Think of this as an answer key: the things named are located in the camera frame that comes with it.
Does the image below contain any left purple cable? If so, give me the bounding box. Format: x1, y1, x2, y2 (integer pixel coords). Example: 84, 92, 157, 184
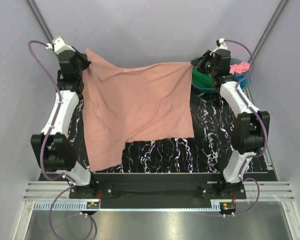
27, 39, 97, 240

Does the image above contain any blue plastic laundry basket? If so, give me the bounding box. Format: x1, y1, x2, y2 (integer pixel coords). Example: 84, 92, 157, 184
191, 56, 252, 94

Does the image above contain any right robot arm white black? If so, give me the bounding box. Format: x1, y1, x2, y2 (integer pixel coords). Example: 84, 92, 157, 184
191, 49, 270, 199

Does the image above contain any purple cable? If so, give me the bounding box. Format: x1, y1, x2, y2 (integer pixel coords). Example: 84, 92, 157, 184
27, 39, 97, 240
197, 38, 267, 216

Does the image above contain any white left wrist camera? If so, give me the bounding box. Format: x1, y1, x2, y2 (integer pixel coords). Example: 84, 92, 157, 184
45, 36, 75, 55

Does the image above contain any bright pink t shirt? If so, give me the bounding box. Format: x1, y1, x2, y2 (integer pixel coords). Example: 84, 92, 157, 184
229, 61, 251, 75

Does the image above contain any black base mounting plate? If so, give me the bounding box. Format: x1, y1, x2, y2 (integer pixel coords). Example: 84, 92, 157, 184
69, 173, 247, 211

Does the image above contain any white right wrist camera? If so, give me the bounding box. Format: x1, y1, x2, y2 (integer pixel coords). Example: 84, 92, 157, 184
210, 38, 228, 55

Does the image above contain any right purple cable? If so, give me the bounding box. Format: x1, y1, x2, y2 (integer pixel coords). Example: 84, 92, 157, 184
197, 38, 267, 216

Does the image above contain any right orange connector box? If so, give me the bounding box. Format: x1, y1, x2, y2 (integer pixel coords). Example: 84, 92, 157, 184
221, 202, 237, 211

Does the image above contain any dusty pink t shirt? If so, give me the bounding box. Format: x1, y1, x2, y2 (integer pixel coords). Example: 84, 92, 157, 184
82, 49, 194, 172

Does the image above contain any left orange connector box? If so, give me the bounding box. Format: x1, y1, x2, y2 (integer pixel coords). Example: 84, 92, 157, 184
86, 201, 100, 209

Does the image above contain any green t shirt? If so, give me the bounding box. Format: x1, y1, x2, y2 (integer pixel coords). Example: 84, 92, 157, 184
192, 68, 214, 89

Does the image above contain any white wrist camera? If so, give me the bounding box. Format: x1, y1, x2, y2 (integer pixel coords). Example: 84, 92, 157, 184
45, 36, 75, 55
210, 38, 228, 55

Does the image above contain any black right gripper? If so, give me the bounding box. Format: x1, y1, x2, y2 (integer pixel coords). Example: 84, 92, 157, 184
191, 50, 218, 76

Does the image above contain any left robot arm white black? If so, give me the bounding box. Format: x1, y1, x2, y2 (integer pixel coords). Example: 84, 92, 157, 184
30, 43, 98, 198

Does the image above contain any orange connector box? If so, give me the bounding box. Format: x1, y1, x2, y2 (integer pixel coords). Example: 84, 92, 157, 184
221, 202, 237, 211
86, 201, 100, 209

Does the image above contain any blue t shirt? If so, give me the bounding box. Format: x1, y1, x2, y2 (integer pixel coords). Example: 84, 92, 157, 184
234, 72, 251, 89

